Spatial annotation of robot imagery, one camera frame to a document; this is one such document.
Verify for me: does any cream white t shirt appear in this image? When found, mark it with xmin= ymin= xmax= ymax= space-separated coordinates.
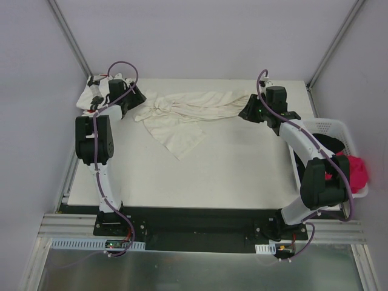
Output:
xmin=134 ymin=89 xmax=249 ymax=160

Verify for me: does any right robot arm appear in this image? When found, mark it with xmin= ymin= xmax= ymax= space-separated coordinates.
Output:
xmin=239 ymin=82 xmax=354 ymax=239

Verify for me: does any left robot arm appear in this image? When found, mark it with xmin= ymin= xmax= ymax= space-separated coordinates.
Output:
xmin=75 ymin=75 xmax=146 ymax=213

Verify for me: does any red white folded shirt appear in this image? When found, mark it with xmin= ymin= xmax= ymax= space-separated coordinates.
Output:
xmin=81 ymin=72 xmax=112 ymax=116

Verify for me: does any white black patterned folded shirt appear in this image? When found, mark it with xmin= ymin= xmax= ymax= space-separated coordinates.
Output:
xmin=75 ymin=74 xmax=134 ymax=112

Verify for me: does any white plastic laundry basket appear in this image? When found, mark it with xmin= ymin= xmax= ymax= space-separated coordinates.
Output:
xmin=289 ymin=118 xmax=358 ymax=192

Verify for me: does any black garment in basket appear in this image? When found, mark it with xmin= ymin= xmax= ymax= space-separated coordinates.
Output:
xmin=294 ymin=133 xmax=345 ymax=175

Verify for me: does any pink garment in basket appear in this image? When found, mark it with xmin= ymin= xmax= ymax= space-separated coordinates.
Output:
xmin=323 ymin=155 xmax=369 ymax=195

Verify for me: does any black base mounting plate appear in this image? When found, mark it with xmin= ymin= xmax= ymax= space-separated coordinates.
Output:
xmin=93 ymin=207 xmax=308 ymax=253

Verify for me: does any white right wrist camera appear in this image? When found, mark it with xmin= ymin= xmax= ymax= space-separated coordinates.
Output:
xmin=261 ymin=76 xmax=273 ymax=88

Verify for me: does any right aluminium frame post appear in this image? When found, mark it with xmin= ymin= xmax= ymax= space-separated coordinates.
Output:
xmin=306 ymin=0 xmax=367 ymax=92

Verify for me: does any aluminium frame post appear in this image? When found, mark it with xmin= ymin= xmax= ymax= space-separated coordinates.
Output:
xmin=306 ymin=0 xmax=367 ymax=92
xmin=46 ymin=0 xmax=92 ymax=77

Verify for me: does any left aluminium frame post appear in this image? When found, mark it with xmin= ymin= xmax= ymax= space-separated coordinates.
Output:
xmin=46 ymin=0 xmax=92 ymax=77

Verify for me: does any right white cable duct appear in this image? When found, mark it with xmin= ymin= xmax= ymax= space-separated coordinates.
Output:
xmin=255 ymin=243 xmax=276 ymax=255

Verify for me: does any white cable duct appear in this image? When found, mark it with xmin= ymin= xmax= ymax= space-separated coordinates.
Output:
xmin=51 ymin=238 xmax=146 ymax=252
xmin=255 ymin=243 xmax=276 ymax=255

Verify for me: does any left white cable duct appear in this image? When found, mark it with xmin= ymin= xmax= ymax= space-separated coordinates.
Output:
xmin=51 ymin=238 xmax=146 ymax=252

